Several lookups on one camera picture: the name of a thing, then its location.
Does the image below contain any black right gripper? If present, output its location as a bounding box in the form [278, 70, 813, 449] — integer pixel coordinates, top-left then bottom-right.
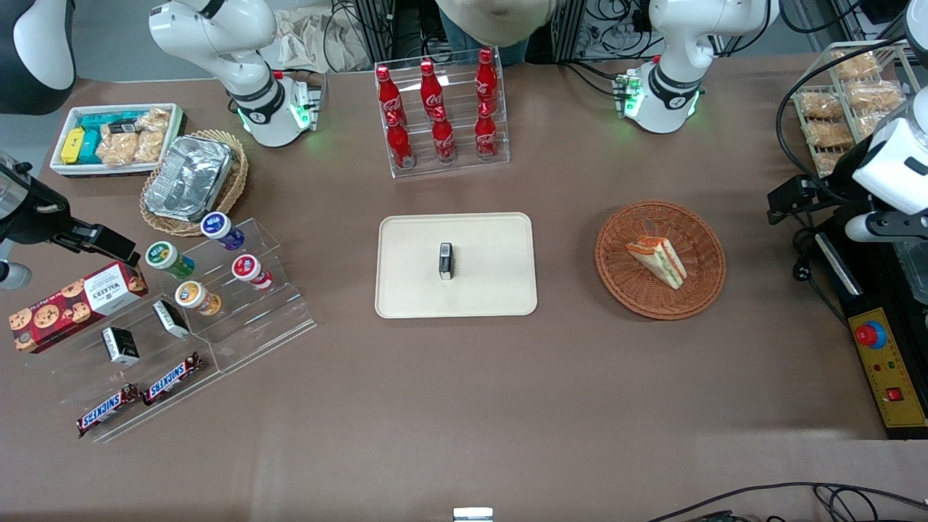
[0, 154, 141, 268]

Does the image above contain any triangular sandwich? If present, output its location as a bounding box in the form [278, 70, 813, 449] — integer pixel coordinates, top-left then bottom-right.
[625, 235, 687, 291]

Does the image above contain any light oval wicker basket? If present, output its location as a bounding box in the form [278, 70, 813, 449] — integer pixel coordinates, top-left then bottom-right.
[139, 130, 249, 238]

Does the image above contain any round brown wicker basket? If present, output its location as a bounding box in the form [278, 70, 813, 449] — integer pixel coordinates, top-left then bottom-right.
[594, 200, 726, 321]

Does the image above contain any beige rectangular tray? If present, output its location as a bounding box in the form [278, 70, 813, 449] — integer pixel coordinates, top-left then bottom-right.
[374, 212, 539, 320]

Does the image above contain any green lid cup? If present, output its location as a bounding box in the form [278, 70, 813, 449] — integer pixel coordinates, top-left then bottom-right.
[145, 241, 196, 281]

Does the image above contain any red cookie box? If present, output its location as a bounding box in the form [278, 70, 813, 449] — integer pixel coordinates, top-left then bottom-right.
[9, 261, 149, 355]

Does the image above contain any small black white carton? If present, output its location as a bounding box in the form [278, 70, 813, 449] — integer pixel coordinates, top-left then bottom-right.
[152, 299, 191, 340]
[101, 326, 141, 366]

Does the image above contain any clear bag of biscuits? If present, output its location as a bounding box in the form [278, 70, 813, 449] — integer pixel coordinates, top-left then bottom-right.
[134, 108, 172, 163]
[96, 130, 140, 167]

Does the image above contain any orange lid cup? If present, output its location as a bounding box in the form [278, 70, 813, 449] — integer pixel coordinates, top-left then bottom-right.
[174, 281, 223, 317]

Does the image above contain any aluminium foil container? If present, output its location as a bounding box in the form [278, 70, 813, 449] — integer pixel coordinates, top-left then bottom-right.
[144, 135, 234, 223]

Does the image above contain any purple lid cup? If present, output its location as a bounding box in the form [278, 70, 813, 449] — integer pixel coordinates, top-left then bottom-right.
[200, 211, 246, 252]

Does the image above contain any black machine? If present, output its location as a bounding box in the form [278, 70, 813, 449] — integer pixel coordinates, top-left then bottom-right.
[813, 217, 928, 440]

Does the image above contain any long teal snack box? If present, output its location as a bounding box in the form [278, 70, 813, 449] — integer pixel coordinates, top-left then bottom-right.
[78, 111, 147, 132]

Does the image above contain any white plastic bin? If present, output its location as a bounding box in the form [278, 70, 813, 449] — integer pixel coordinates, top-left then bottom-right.
[49, 103, 187, 178]

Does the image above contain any red lid cup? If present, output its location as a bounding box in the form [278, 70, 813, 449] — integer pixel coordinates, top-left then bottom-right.
[231, 254, 275, 291]

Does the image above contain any Snickers bar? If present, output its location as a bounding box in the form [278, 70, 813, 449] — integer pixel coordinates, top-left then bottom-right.
[142, 352, 204, 406]
[75, 384, 141, 439]

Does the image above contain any clear acrylic stepped display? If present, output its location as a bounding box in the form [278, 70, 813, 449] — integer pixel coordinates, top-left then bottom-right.
[49, 217, 318, 444]

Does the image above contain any yellow control panel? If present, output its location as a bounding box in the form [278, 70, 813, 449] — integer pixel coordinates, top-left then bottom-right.
[848, 307, 928, 430]

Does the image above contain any crumpled beige paper bag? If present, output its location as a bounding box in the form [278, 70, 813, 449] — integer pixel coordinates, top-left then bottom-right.
[274, 9, 372, 74]

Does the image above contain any red cola bottle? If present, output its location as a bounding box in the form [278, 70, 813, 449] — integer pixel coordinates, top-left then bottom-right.
[376, 65, 404, 125]
[386, 112, 415, 170]
[474, 104, 499, 161]
[431, 107, 457, 165]
[420, 60, 444, 117]
[475, 49, 500, 114]

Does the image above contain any clear acrylic bottle rack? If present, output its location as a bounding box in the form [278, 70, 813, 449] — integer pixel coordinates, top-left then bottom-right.
[374, 47, 510, 179]

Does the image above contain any person in beige shirt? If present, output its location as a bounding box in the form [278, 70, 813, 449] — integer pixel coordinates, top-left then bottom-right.
[435, 0, 559, 66]

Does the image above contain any black power cable with plug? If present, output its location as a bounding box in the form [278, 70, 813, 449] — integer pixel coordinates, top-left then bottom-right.
[790, 226, 824, 285]

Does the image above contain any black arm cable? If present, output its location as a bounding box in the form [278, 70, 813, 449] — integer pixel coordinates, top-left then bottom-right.
[774, 35, 916, 200]

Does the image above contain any wire bread rack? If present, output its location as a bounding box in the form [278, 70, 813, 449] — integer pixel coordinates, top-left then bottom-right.
[791, 41, 923, 180]

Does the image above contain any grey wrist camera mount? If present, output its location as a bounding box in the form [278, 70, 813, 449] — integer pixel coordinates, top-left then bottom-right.
[844, 210, 928, 244]

